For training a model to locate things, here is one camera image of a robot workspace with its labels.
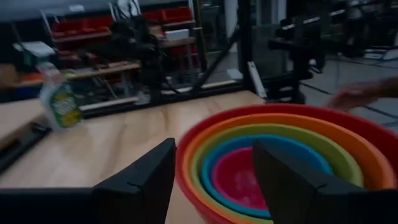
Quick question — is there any pink bowl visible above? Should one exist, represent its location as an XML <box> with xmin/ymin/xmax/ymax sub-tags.
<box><xmin>211</xmin><ymin>146</ymin><xmax>270</xmax><ymax>211</ymax></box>

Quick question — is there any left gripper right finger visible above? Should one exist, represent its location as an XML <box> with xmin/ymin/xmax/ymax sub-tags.
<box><xmin>252</xmin><ymin>139</ymin><xmax>365</xmax><ymax>224</ymax></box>

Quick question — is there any spray bottle with green label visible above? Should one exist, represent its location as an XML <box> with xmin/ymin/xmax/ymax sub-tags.
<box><xmin>39</xmin><ymin>63</ymin><xmax>83</xmax><ymax>130</ymax></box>

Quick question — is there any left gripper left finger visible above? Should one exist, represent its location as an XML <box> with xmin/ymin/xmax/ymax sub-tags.
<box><xmin>92</xmin><ymin>138</ymin><xmax>177</xmax><ymax>224</ymax></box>

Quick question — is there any wooden shelf rack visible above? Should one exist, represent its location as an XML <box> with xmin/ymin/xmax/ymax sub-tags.
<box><xmin>0</xmin><ymin>4</ymin><xmax>205</xmax><ymax>97</ymax></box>

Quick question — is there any orange bowl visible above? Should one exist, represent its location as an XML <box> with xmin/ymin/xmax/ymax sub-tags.
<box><xmin>182</xmin><ymin>113</ymin><xmax>397</xmax><ymax>224</ymax></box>

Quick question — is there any green bowl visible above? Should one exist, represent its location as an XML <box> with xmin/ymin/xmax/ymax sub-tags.
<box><xmin>190</xmin><ymin>123</ymin><xmax>364</xmax><ymax>224</ymax></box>

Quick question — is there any white box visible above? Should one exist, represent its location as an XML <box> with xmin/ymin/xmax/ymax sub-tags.
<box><xmin>164</xmin><ymin>28</ymin><xmax>191</xmax><ymax>41</ymax></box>

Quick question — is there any person's hand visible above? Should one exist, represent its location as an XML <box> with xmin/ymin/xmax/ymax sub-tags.
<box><xmin>326</xmin><ymin>78</ymin><xmax>398</xmax><ymax>111</ymax></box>

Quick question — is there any red storage bin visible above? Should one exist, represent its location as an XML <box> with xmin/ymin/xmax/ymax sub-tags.
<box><xmin>51</xmin><ymin>16</ymin><xmax>114</xmax><ymax>40</ymax></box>
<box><xmin>141</xmin><ymin>6</ymin><xmax>194</xmax><ymax>24</ymax></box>

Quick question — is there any blue bowl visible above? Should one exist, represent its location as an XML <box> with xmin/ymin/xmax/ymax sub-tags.
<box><xmin>200</xmin><ymin>134</ymin><xmax>335</xmax><ymax>220</ymax></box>

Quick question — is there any white bracket strip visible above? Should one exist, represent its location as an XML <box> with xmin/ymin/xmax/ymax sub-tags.
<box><xmin>247</xmin><ymin>61</ymin><xmax>268</xmax><ymax>99</ymax></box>

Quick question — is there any red bowl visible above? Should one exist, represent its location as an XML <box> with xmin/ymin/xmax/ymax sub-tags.
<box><xmin>175</xmin><ymin>103</ymin><xmax>398</xmax><ymax>224</ymax></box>

